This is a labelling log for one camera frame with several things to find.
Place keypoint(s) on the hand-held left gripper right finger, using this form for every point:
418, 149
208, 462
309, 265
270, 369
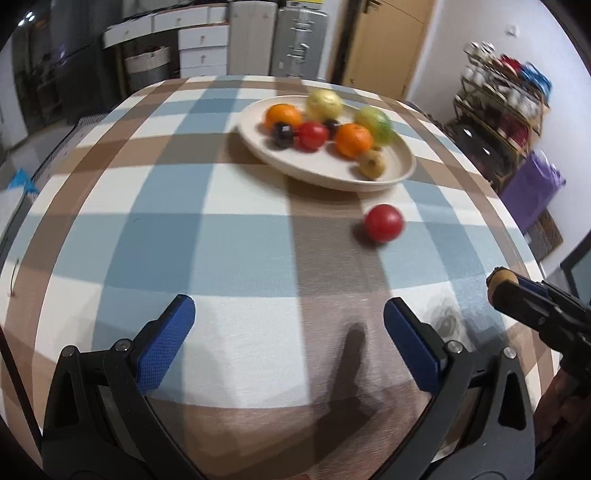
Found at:
413, 346

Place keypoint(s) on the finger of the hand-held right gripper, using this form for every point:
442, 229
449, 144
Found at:
533, 282
521, 304

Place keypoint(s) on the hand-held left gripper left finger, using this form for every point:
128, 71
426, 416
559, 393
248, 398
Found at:
164, 341

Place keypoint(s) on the red tomato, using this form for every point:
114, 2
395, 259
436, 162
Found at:
311, 136
384, 223

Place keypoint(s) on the cream round plate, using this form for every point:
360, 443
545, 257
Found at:
318, 168

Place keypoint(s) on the large orange mandarin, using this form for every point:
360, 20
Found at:
353, 140

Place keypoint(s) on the dark purple plum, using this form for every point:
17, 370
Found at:
331, 125
281, 134

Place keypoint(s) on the small orange mandarin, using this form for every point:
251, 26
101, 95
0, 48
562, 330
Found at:
281, 115

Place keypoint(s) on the black screen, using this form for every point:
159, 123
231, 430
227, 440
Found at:
579, 272

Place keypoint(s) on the brown doormat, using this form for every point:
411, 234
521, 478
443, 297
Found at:
547, 235

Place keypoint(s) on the purple bag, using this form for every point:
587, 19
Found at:
533, 189

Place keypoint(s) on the checked tablecloth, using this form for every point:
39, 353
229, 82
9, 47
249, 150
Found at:
184, 240

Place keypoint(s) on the wooden shoe rack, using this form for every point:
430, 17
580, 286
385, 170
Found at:
503, 106

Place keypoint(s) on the blue paper item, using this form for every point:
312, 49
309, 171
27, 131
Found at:
22, 181

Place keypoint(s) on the grey striped cushion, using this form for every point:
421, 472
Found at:
69, 143

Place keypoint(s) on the green yellow citrus fruit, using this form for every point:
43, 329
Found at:
376, 124

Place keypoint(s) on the yellow round fruit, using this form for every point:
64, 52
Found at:
324, 104

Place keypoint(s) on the wicker basket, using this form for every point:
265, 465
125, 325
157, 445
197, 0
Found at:
147, 67

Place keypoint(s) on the wooden door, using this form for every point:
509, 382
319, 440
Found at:
388, 46

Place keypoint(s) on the white tall cabinet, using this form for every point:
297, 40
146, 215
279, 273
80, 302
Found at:
253, 37

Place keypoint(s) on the silver suitcase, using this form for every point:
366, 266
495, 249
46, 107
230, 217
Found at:
302, 39

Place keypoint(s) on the white light switch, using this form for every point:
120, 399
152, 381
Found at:
512, 30

